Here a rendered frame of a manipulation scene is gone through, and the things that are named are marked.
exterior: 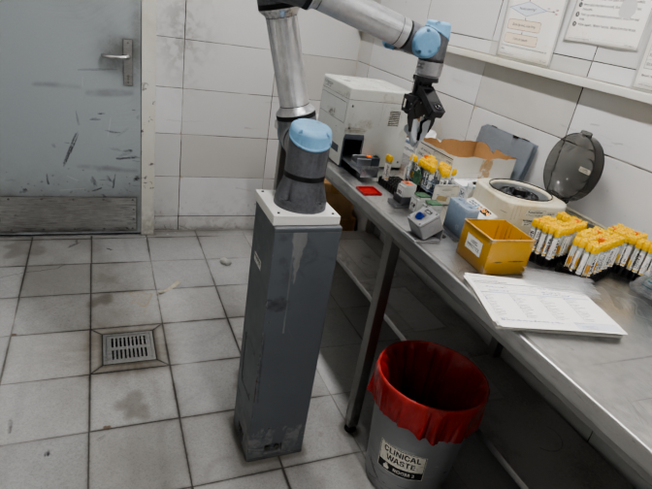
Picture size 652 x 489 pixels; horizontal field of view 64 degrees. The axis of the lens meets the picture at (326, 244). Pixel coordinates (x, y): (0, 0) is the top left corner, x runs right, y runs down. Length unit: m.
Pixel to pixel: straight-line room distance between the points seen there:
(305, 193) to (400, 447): 0.84
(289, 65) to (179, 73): 1.68
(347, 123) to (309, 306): 0.74
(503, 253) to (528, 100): 0.90
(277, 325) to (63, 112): 1.91
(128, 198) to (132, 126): 0.42
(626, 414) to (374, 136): 1.33
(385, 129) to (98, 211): 1.84
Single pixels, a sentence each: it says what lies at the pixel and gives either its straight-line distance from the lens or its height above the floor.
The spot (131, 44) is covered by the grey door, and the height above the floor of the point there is 1.08.
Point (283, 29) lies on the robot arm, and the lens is 1.48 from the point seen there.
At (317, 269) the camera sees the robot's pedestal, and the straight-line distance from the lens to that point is 1.49.
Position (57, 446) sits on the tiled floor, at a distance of 2.01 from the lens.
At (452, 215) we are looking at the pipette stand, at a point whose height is 0.93.
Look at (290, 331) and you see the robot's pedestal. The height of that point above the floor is 0.53.
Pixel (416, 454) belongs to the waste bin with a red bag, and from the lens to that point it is 1.72.
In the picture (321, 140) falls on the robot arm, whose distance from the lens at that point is 1.39.
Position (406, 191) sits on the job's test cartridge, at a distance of 1.68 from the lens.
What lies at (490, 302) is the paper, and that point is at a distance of 1.22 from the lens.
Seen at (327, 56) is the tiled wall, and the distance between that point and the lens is 3.31.
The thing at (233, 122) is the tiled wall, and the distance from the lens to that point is 3.22.
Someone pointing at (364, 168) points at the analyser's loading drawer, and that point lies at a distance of 1.85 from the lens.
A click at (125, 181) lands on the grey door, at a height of 0.34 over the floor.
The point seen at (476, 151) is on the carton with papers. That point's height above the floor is 0.98.
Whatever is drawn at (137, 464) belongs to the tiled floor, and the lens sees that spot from 1.92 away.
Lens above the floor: 1.44
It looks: 25 degrees down
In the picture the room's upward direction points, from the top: 10 degrees clockwise
